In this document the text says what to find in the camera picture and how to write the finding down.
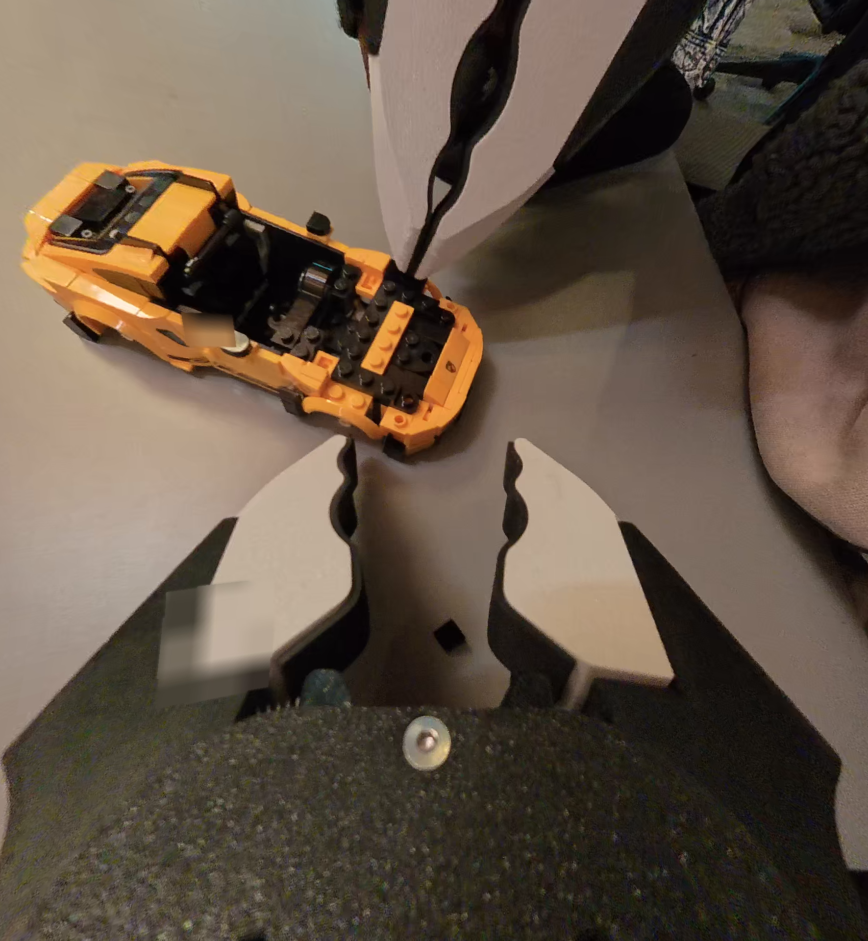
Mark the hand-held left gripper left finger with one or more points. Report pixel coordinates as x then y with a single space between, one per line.
294 529

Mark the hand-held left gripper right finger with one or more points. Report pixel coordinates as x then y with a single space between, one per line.
573 573

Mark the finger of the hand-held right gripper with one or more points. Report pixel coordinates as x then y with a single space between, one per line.
537 110
419 110

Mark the small black lego piece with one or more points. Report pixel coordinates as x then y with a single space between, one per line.
450 636

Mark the orange lego car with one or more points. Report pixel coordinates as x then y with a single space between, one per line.
147 220

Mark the black white patterned fabric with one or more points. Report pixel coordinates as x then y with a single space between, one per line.
713 37

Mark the black office chair base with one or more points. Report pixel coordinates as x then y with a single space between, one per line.
772 70

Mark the person's dark fleece jacket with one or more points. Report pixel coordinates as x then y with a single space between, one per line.
831 169

